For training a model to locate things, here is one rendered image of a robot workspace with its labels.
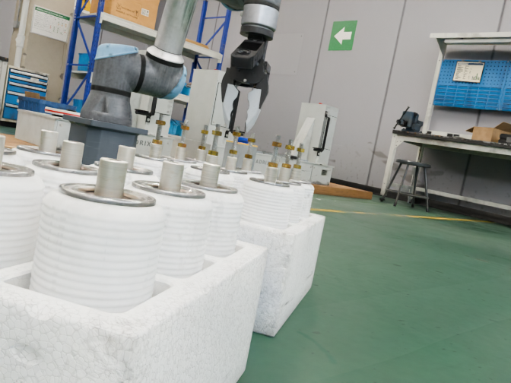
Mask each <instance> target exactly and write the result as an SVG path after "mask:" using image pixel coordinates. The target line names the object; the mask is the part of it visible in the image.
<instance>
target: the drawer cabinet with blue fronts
mask: <svg viewBox="0 0 511 383"><path fill-rule="evenodd" d="M48 83H49V74H44V73H41V72H38V71H31V70H28V69H25V68H19V67H15V66H12V65H7V68H6V74H5V84H4V90H3V95H2V105H1V111H0V125H2V126H7V127H12V128H16V124H17V109H18V104H19V99H18V96H23V97H25V91H28V92H33V93H39V94H40V96H41V97H45V98H46V94H47V89H48Z"/></svg>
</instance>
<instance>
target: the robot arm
mask: <svg viewBox="0 0 511 383"><path fill-rule="evenodd" d="M216 1H218V2H221V4H222V5H223V6H224V7H225V8H226V9H228V10H230V11H241V12H240V16H242V19H241V23H240V24H241V28H240V35H242V36H244V37H247V40H244V41H243V42H242V43H241V44H240V45H239V46H238V47H237V48H236V49H235V50H234V51H233V52H232V53H231V54H230V68H227V70H226V73H225V75H224V76H223V79H222V82H221V99H222V106H223V114H224V121H225V124H226V126H227V128H228V129H230V126H231V123H232V114H233V111H234V103H235V102H236V100H237V99H238V98H239V95H240V92H239V91H238V89H237V86H238V87H239V86H241V87H246V88H248V87H251V88H255V89H254V90H252V91H250V92H249V93H248V101H249V108H248V110H247V115H248V116H247V119H246V122H245V128H246V132H248V131H249V130H250V129H251V128H252V127H253V126H254V124H255V122H256V119H257V118H258V116H259V113H260V111H261V108H262V104H263V103H264V101H265V99H266V97H267V96H268V90H269V85H268V80H269V75H270V71H271V66H270V65H269V64H268V62H266V61H265V55H266V50H267V46H268V41H272V40H273V37H274V32H275V31H276V27H277V23H278V15H279V9H280V5H281V0H216ZM197 3H198V0H167V1H166V4H165V7H164V10H163V15H162V18H161V21H160V26H159V28H158V31H157V36H156V39H155V42H154V45H153V46H151V47H149V48H148V49H147V52H146V54H145V55H142V54H139V53H138V52H139V51H138V48H137V47H134V46H127V45H122V44H112V43H105V44H101V45H99V46H98V48H97V54H96V58H95V59H94V60H95V63H94V72H93V77H92V81H91V87H90V93H89V95H88V97H87V99H86V101H85V103H84V105H83V107H82V108H81V113H80V117H81V118H85V119H93V120H97V121H101V122H108V123H113V124H117V125H124V126H129V127H132V121H133V120H132V110H131V104H130V98H131V93H132V92H134V93H140V94H144V95H148V96H151V97H156V98H158V99H166V100H172V99H174V98H176V97H177V96H178V95H179V94H180V92H181V91H182V89H183V87H184V85H185V82H186V75H187V70H186V67H185V66H184V65H183V64H184V59H183V57H182V51H183V47H184V44H185V41H186V37H187V35H188V32H189V28H190V25H191V22H192V18H193V15H194V13H195V8H196V5H197ZM266 72H267V74H266Z"/></svg>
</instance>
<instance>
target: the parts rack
mask: <svg viewBox="0 0 511 383"><path fill-rule="evenodd" d="M88 1H89V0H87V1H86V2H85V3H84V5H83V7H81V6H82V0H77V1H76V6H75V15H74V20H73V26H72V31H71V40H70V46H69V51H68V60H67V65H66V70H65V80H64V85H63V91H62V100H61V104H66V105H68V104H69V103H70V102H71V100H72V99H73V98H74V96H75V94H76V93H77V92H78V91H79V89H80V88H81V86H82V84H83V83H84V82H85V81H86V84H85V88H84V98H83V103H82V107H83V105H84V103H85V101H86V99H87V97H88V95H89V93H90V87H91V81H92V77H93V72H94V63H95V60H94V59H95V58H96V54H97V47H98V42H99V37H100V29H101V30H106V31H109V32H111V33H115V34H118V35H120V36H124V37H127V38H129V39H132V40H136V41H139V42H141V43H146V44H148V45H151V46H153V45H154V42H155V39H156V36H157V31H156V30H152V29H150V28H147V27H144V26H141V25H139V24H136V23H133V22H131V21H127V20H124V19H122V18H120V17H116V16H113V15H111V14H107V13H105V12H103V9H104V4H105V0H99V2H98V7H97V13H91V14H81V12H82V11H83V10H84V7H85V6H86V4H87V3H88ZM207 6H208V1H206V0H204V1H203V5H202V13H201V17H200V22H199V27H198V35H197V40H196V42H198V43H201V41H202V32H203V28H204V23H205V19H214V18H225V22H223V23H222V25H221V26H220V27H219V28H218V30H217V31H216V32H215V33H214V35H213V36H212V37H211V38H210V40H209V41H207V42H206V44H205V45H208V44H209V43H210V41H211V40H212V39H213V38H214V36H215V35H216V34H217V33H218V31H219V30H220V29H221V28H222V27H223V26H224V29H223V34H222V38H221V46H220V51H219V52H215V51H212V50H210V49H206V48H204V47H201V46H197V45H195V44H193V43H189V42H186V41H185V44H184V47H183V50H182V55H183V56H185V57H188V58H191V59H192V70H191V74H190V79H189V83H190V82H191V83H192V77H193V72H194V69H196V67H197V64H198V66H199V68H200V69H202V68H201V66H200V64H199V62H198V58H202V59H217V67H216V69H217V70H220V71H221V66H222V62H223V57H224V50H225V45H226V41H227V33H228V28H229V24H230V16H231V11H230V10H228V9H227V13H226V16H221V17H205V15H206V11H207ZM79 22H81V23H83V24H87V25H90V26H92V27H94V35H93V40H92V45H91V51H90V52H89V49H88V47H87V43H86V40H85V38H84V34H83V32H82V29H81V25H80V23H79ZM78 28H79V30H80V32H81V36H82V39H83V41H84V44H85V47H86V50H87V54H88V56H89V62H88V63H89V65H85V64H73V59H74V53H75V44H76V39H77V34H78ZM198 55H207V56H198ZM208 56H210V57H208ZM73 65H75V66H88V67H87V68H88V70H87V71H72V66H73ZM71 78H76V79H79V80H82V82H81V83H80V85H79V86H78V88H77V90H76V91H75V92H74V94H73V95H72V96H71V98H70V99H69V101H68V102H67V98H68V89H69V84H70V79H71ZM188 102H189V96H186V95H182V94H179V95H178V96H177V97H176V98H174V103H180V104H183V105H184V108H185V109H184V113H183V118H182V121H183V122H184V121H185V120H186V111H187V107H188Z"/></svg>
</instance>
